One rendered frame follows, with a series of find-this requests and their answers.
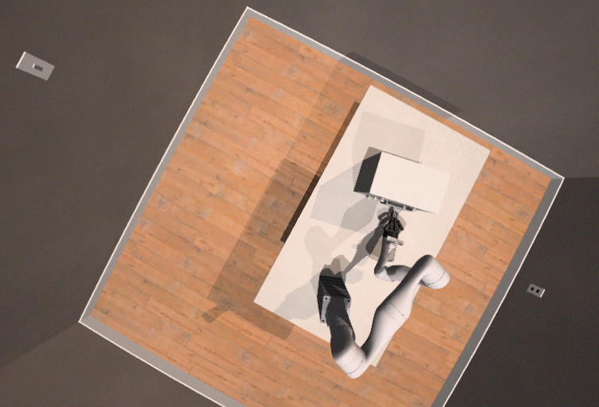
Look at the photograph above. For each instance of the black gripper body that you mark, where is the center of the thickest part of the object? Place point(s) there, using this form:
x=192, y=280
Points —
x=387, y=231

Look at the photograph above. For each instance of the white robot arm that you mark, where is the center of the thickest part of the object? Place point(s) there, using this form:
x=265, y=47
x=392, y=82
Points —
x=389, y=315

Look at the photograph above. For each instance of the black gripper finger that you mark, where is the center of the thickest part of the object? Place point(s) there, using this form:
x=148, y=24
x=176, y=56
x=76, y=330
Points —
x=396, y=222
x=390, y=219

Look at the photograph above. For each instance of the grey chest of drawers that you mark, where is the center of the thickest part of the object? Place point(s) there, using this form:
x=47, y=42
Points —
x=403, y=181

